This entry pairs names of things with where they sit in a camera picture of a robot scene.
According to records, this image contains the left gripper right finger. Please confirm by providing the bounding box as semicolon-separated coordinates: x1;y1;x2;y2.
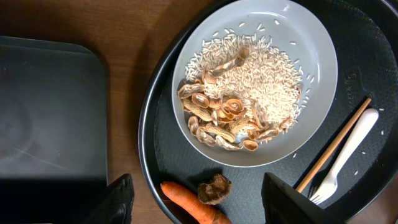
261;172;341;224

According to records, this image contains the grey plate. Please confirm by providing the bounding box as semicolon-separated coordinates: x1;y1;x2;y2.
172;0;338;167

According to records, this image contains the brown walnut shell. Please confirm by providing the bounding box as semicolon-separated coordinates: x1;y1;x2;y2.
198;174;233;205

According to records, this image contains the round black serving tray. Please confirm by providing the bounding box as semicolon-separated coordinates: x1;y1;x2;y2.
139;1;397;223

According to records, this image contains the pile of rice and shells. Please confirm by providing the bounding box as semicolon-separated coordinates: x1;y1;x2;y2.
173;19;309;152

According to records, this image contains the wooden chopstick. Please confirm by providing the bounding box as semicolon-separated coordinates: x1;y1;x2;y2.
296;98;372;193

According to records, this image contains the orange carrot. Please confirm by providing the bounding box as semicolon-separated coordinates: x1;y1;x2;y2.
160;181;232;224

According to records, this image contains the white plastic fork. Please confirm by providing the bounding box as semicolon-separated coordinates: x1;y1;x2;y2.
310;108;379;205

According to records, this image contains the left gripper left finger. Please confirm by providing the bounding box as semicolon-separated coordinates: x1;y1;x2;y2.
81;174;135;224

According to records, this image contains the black rectangular tray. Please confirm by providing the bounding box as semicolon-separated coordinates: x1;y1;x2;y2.
1;37;107;223

